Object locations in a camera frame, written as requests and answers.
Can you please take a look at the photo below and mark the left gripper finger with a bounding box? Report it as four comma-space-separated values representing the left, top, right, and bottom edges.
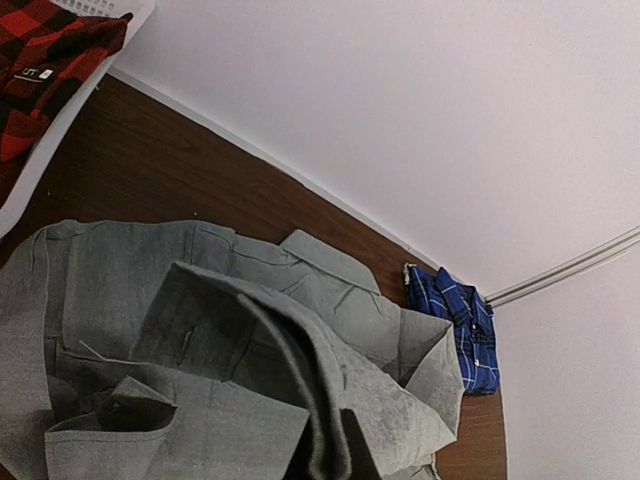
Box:
341, 409, 381, 480

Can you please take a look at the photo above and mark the red black plaid shirt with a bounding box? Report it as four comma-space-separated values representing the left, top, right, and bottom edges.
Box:
0, 0, 135, 164

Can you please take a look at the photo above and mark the blue plaid folded shirt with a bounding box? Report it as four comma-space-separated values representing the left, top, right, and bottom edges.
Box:
403, 264, 501, 396

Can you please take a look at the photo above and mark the right aluminium corner post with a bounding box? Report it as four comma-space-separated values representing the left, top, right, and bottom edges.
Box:
485, 227, 639, 307

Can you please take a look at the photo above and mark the white plastic basket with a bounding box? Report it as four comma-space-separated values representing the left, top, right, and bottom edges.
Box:
0, 0, 159, 239

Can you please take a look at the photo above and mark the grey long sleeve shirt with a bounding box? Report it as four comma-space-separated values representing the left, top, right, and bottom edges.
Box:
1, 221, 463, 479

